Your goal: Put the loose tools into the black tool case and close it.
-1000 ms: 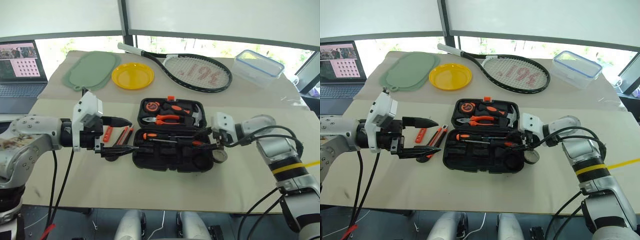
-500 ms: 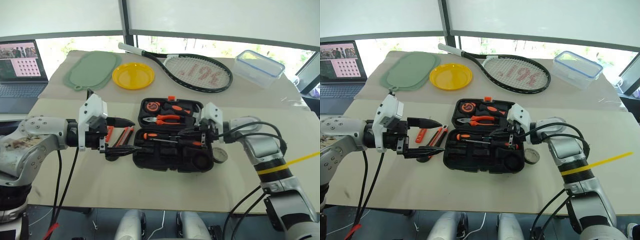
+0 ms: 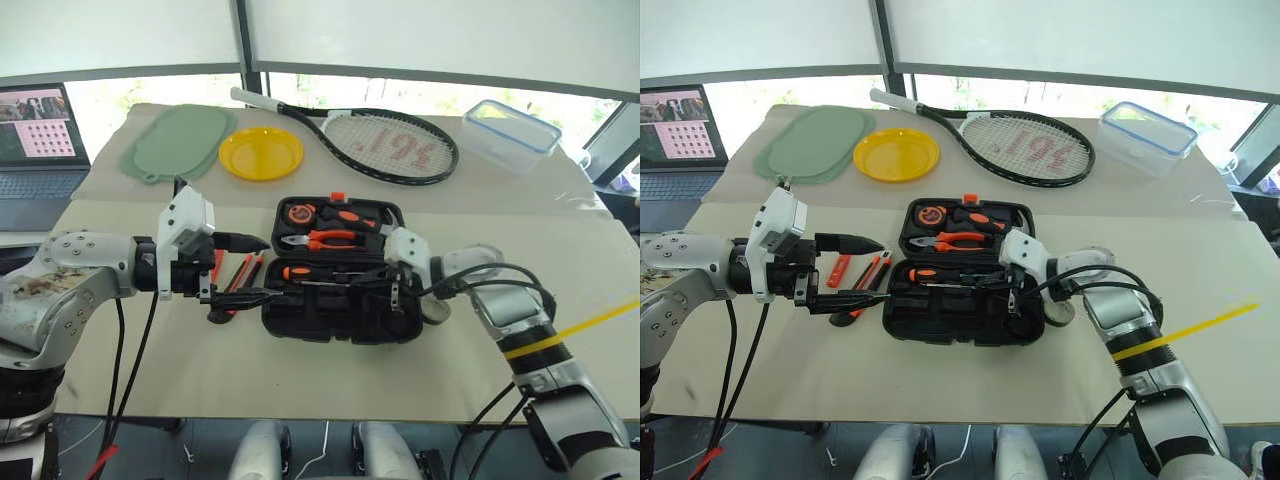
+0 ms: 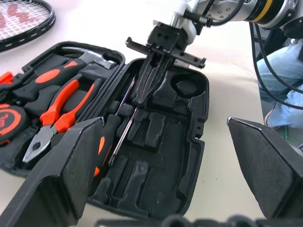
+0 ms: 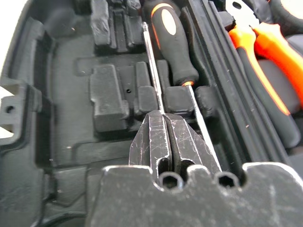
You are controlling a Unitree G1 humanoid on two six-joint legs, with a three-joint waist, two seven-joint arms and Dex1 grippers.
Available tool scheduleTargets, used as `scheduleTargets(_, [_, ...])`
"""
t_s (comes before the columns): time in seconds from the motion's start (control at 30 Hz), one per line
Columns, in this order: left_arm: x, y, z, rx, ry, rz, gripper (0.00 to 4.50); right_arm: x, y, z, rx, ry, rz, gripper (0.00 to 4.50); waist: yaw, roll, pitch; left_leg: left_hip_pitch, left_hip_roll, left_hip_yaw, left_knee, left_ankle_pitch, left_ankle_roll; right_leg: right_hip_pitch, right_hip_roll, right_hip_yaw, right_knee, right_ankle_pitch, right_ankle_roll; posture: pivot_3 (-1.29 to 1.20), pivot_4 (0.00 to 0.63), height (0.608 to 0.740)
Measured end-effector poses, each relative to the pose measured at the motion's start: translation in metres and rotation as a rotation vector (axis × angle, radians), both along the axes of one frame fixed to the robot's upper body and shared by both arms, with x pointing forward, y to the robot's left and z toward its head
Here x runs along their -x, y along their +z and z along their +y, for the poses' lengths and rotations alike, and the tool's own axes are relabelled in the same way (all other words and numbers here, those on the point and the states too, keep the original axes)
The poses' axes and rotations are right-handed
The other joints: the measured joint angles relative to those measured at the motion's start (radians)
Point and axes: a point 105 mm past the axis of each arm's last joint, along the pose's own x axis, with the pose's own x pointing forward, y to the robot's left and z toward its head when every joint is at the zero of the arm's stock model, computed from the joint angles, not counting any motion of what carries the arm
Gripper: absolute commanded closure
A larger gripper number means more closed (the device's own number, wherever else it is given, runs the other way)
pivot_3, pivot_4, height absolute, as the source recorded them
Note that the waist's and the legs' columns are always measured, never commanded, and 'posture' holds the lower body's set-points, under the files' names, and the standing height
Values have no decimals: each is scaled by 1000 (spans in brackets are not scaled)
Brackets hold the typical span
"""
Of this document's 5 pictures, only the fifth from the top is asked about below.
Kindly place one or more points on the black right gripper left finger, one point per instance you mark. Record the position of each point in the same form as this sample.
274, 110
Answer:
151, 142

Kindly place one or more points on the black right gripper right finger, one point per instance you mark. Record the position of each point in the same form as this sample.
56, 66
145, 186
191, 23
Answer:
187, 146

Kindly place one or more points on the thin steel Phillips screwdriver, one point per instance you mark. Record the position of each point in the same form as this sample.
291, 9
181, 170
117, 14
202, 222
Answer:
152, 66

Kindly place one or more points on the black plastic tool case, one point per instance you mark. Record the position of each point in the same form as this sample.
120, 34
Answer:
71, 106

